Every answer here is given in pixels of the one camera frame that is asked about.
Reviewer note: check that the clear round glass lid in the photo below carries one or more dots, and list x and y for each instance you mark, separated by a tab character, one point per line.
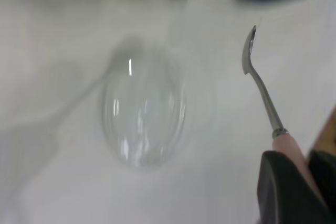
144	119

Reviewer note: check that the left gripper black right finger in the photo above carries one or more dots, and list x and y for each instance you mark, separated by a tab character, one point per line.
324	176

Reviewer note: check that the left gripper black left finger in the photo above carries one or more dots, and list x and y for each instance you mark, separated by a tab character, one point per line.
283	192

